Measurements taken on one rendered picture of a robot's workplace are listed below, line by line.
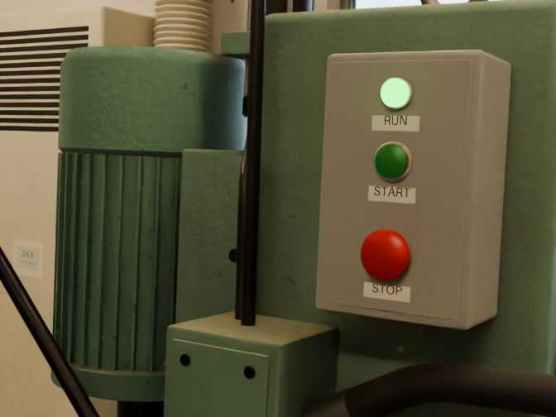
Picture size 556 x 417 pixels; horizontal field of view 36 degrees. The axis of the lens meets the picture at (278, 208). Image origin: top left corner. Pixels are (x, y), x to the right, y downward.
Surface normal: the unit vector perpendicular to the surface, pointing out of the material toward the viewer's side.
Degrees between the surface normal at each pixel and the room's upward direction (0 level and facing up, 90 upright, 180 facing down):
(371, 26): 90
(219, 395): 90
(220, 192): 90
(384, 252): 90
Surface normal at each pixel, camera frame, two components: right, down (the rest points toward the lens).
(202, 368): -0.51, 0.02
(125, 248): -0.08, 0.05
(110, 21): 0.83, 0.07
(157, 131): 0.18, 0.06
